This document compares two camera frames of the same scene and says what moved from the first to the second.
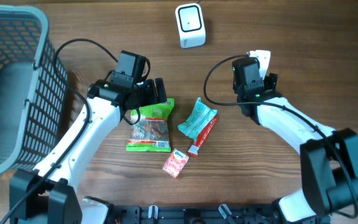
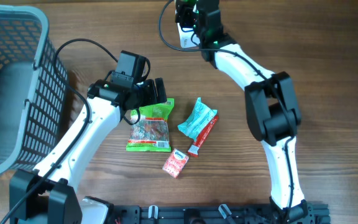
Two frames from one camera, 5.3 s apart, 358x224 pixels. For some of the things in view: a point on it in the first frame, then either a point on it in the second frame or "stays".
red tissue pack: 176,163 stays
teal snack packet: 201,116 stays
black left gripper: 152,98 stays
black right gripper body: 268,83 -> 189,18
